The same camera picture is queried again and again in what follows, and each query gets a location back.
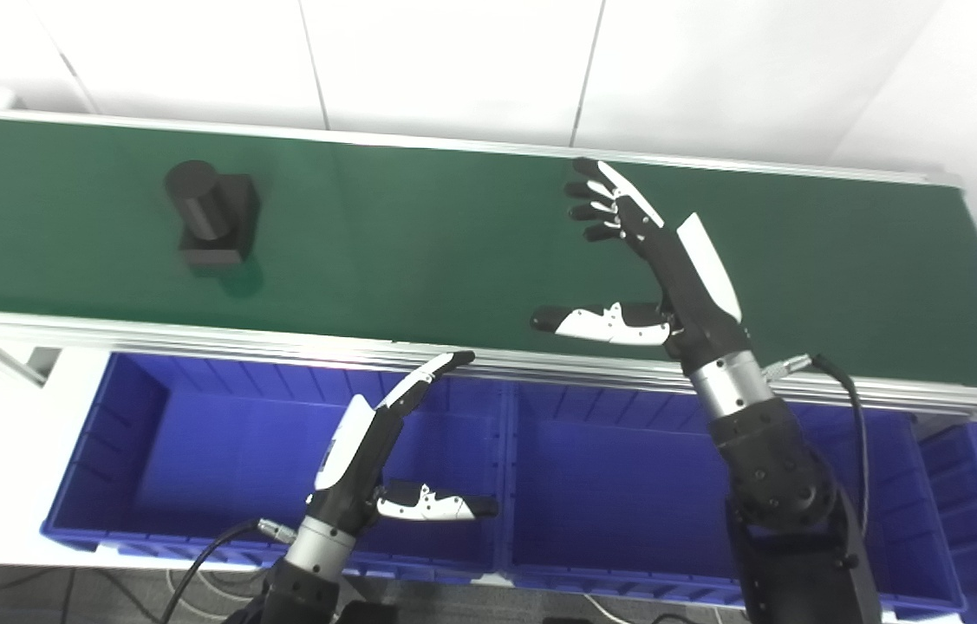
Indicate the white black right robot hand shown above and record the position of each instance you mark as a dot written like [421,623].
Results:
[687,286]

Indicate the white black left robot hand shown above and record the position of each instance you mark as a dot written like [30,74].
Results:
[358,451]

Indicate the black cylinder block part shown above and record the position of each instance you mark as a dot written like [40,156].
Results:
[219,217]

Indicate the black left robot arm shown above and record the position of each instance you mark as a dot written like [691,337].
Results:
[315,555]

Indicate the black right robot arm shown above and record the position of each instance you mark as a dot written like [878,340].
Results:
[783,485]

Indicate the aluminium conveyor support leg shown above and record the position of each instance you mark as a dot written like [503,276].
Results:
[20,364]

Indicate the green conveyor belt aluminium frame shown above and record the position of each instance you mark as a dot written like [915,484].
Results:
[419,243]

